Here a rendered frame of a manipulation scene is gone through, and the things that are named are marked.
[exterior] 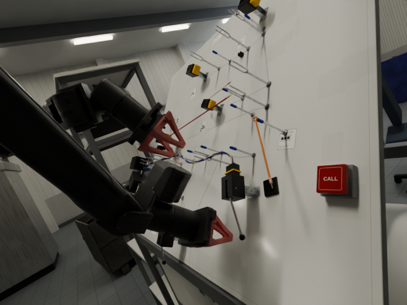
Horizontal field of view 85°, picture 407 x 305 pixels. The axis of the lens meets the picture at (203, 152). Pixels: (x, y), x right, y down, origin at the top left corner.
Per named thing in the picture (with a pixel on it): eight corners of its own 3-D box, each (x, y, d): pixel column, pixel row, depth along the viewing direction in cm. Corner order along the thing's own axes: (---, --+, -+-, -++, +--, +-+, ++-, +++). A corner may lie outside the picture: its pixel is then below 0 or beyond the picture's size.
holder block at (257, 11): (251, 16, 83) (232, 2, 79) (272, 5, 74) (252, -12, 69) (246, 28, 84) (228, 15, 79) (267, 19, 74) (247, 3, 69)
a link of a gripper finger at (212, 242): (220, 224, 54) (187, 213, 50) (240, 220, 48) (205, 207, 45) (217, 255, 50) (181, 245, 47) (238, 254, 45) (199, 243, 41)
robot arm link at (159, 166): (95, 203, 39) (112, 232, 32) (125, 143, 38) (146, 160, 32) (152, 212, 47) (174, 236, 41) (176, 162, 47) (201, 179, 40)
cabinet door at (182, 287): (237, 362, 85) (197, 274, 81) (177, 299, 131) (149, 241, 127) (241, 357, 86) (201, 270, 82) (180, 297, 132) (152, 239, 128)
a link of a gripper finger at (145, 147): (175, 149, 55) (145, 124, 53) (189, 137, 50) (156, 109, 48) (162, 169, 51) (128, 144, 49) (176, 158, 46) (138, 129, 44)
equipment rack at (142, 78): (191, 354, 140) (52, 74, 119) (157, 309, 191) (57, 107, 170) (244, 296, 166) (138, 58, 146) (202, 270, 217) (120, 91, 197)
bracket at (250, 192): (248, 199, 59) (233, 195, 57) (247, 190, 60) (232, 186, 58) (260, 195, 56) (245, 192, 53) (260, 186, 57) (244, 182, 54)
